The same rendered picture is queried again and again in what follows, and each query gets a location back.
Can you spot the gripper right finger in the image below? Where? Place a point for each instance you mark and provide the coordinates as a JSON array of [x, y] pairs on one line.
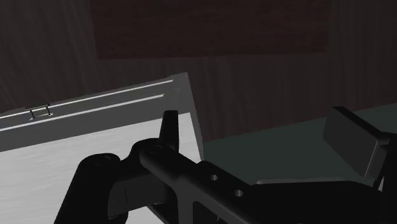
[[350, 139]]

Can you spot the white chest of drawers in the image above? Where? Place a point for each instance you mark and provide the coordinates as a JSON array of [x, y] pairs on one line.
[[55, 176]]

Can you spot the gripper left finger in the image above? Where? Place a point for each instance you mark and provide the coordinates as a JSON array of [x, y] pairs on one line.
[[167, 167]]

